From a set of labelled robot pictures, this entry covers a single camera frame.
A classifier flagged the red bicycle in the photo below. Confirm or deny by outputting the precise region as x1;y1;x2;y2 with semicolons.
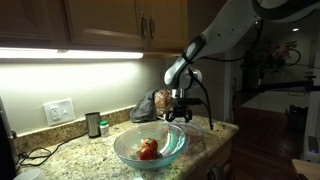
253;40;301;68

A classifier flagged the under-cabinet light strip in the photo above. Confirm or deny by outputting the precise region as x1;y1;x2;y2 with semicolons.
0;47;143;59

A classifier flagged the white lid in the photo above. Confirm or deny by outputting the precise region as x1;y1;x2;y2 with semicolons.
13;169;46;180

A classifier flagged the grey folded cloth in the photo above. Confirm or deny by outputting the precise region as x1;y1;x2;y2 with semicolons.
129;89;157;123

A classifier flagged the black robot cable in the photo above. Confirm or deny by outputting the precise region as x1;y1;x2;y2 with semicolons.
182;19;264;131

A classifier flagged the stainless steel cup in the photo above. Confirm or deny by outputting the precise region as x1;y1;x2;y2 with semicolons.
85;112;101;138

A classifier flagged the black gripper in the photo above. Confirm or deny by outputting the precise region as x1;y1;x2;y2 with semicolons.
165;89;202;122

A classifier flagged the small green-lid jar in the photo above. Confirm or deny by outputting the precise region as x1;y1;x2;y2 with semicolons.
100;121;109;137

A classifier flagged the bagged bread loaf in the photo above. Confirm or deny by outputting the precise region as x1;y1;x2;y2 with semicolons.
154;89;172;116

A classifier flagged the black appliance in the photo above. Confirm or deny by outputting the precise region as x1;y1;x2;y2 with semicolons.
0;98;17;180

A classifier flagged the white wall outlet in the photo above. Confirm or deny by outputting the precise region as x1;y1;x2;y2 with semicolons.
43;99;75;126

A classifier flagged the clear glass bowl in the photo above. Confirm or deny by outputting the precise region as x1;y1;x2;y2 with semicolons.
114;123;186;170

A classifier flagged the upper wooden cabinet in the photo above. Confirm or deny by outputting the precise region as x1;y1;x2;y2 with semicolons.
0;0;188;53

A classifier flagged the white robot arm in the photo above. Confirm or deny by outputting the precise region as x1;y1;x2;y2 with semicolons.
164;0;320;91

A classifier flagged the red fruit in bowl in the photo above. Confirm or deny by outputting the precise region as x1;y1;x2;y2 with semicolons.
141;138;158;151
138;147;156;160

